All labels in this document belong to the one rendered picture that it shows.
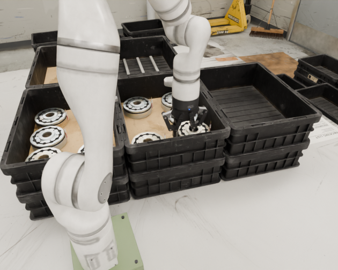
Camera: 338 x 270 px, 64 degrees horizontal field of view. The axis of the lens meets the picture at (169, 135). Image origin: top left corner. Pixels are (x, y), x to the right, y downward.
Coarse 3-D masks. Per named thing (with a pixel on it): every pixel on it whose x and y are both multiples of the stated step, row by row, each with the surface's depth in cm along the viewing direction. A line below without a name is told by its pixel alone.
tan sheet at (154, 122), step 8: (152, 104) 103; (160, 104) 103; (152, 112) 99; (160, 112) 99; (128, 120) 95; (136, 120) 95; (144, 120) 95; (152, 120) 95; (160, 120) 95; (128, 128) 92; (136, 128) 92; (144, 128) 92; (152, 128) 92; (160, 128) 92; (128, 136) 88; (168, 136) 88
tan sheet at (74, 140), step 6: (72, 114) 98; (72, 120) 95; (36, 126) 92; (66, 126) 92; (72, 126) 92; (78, 126) 92; (72, 132) 90; (78, 132) 90; (72, 138) 87; (78, 138) 87; (114, 138) 88; (66, 144) 85; (72, 144) 85; (78, 144) 85; (114, 144) 85; (30, 150) 83; (60, 150) 83; (66, 150) 83; (72, 150) 83
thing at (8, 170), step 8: (32, 88) 93; (40, 88) 93; (48, 88) 94; (24, 96) 89; (24, 104) 86; (16, 112) 81; (16, 120) 79; (16, 128) 75; (120, 128) 75; (120, 136) 73; (8, 144) 70; (120, 144) 70; (8, 152) 68; (120, 152) 69; (40, 160) 66; (0, 168) 64; (8, 168) 63; (16, 168) 64; (24, 168) 65; (32, 168) 65; (40, 168) 66
